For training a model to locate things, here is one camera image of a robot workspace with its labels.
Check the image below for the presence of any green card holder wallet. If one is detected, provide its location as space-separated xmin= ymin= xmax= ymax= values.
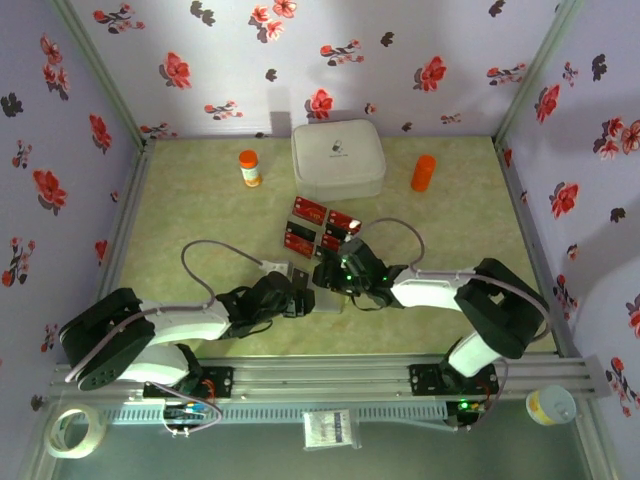
xmin=310 ymin=287 xmax=347 ymax=315

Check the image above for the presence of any group of red-black packets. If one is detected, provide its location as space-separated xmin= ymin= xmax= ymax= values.
xmin=282 ymin=194 xmax=365 ymax=262

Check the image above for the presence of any white zippered pill case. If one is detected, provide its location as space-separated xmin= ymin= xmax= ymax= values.
xmin=291 ymin=118 xmax=387 ymax=202

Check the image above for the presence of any orange cylinder container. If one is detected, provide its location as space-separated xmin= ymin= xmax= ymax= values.
xmin=410 ymin=154 xmax=438 ymax=193

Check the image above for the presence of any orange capped pill bottle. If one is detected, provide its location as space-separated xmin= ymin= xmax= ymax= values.
xmin=238 ymin=149 xmax=264 ymax=189

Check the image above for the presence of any plastic bag with label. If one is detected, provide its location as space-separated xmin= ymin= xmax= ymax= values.
xmin=302 ymin=408 xmax=362 ymax=452

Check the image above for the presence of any controller circuit board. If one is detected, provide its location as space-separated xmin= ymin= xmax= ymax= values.
xmin=162 ymin=399 xmax=214 ymax=437
xmin=446 ymin=397 xmax=489 ymax=432

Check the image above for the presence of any white yellow round container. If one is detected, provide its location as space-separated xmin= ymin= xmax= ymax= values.
xmin=524 ymin=384 xmax=578 ymax=427

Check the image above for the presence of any clear tape roll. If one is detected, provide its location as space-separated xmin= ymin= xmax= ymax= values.
xmin=43 ymin=403 xmax=108 ymax=460

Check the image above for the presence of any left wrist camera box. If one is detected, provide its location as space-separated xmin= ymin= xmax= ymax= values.
xmin=260 ymin=258 xmax=295 ymax=277

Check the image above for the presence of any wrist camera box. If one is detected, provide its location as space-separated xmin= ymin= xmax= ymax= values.
xmin=341 ymin=237 xmax=369 ymax=259
xmin=260 ymin=258 xmax=295 ymax=277

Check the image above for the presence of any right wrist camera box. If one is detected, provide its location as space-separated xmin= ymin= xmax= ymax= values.
xmin=341 ymin=237 xmax=369 ymax=259

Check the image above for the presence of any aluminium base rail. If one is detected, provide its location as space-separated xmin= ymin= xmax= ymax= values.
xmin=47 ymin=352 xmax=614 ymax=401

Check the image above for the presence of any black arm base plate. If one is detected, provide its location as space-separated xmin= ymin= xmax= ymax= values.
xmin=408 ymin=363 xmax=500 ymax=397
xmin=143 ymin=365 xmax=235 ymax=400

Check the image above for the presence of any grey slotted cable duct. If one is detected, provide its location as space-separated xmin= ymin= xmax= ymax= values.
xmin=102 ymin=402 xmax=449 ymax=426

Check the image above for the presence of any aluminium frame post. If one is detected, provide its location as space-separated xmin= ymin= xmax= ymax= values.
xmin=493 ymin=0 xmax=585 ymax=146
xmin=47 ymin=0 xmax=154 ymax=149

